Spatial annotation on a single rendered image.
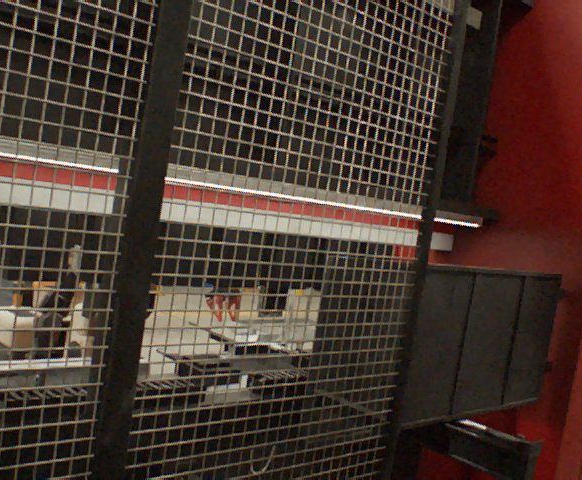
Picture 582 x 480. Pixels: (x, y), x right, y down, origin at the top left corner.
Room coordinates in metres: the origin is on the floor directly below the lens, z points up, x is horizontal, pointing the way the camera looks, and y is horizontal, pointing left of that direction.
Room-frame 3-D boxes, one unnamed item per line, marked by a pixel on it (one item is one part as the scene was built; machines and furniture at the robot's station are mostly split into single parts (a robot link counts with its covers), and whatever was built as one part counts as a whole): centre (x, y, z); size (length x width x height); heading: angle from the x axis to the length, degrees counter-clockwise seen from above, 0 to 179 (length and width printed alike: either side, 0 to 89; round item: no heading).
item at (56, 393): (1.35, 0.31, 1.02); 0.44 x 0.06 x 0.04; 134
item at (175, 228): (1.92, 0.30, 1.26); 0.15 x 0.09 x 0.17; 134
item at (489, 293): (1.97, -0.49, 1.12); 1.13 x 0.02 x 0.44; 134
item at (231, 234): (2.06, 0.16, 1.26); 0.15 x 0.09 x 0.17; 134
